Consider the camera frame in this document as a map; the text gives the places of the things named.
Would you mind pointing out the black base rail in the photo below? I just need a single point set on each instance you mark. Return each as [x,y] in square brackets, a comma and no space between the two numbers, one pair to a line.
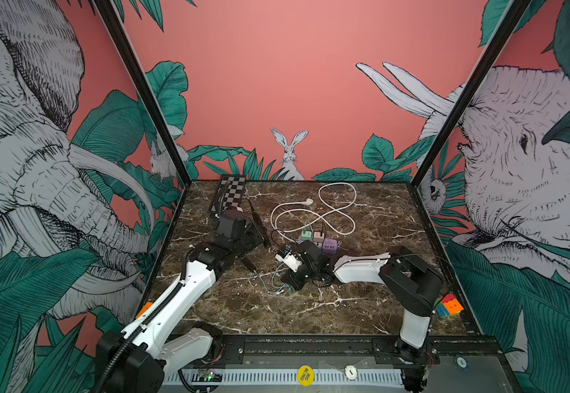
[239,348]

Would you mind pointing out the orange blue puzzle cube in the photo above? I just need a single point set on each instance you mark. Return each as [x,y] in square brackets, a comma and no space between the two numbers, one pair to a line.
[144,309]

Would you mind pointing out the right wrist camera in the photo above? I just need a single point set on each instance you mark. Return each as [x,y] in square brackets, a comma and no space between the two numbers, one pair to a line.
[289,258]

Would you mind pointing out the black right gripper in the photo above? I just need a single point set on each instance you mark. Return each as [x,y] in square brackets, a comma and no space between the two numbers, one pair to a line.
[295,283]

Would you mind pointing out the multicolour puzzle cube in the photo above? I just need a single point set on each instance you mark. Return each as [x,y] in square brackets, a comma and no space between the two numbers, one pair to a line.
[448,306]

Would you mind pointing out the white slotted rail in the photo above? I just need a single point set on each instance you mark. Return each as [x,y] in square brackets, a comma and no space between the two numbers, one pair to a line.
[288,377]

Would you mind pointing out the pink cube block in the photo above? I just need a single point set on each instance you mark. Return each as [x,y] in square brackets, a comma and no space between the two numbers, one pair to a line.
[318,238]

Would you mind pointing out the yellow round sticker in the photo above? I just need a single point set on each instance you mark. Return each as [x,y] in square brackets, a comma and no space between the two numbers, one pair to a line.
[306,375]

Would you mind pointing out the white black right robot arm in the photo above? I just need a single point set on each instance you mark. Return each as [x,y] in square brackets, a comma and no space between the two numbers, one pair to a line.
[411,280]

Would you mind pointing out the green charger plug adapter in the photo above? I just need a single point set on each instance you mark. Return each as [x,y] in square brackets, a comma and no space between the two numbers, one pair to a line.
[307,235]

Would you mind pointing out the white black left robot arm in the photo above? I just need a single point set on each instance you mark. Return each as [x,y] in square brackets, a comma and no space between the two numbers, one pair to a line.
[142,355]

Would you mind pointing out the purple power strip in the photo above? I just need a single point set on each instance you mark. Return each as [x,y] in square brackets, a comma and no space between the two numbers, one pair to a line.
[327,246]

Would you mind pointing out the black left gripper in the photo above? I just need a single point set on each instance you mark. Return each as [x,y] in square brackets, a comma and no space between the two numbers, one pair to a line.
[251,228]

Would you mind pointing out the black white checkerboard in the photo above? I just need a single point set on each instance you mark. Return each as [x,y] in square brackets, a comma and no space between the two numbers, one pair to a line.
[229,194]

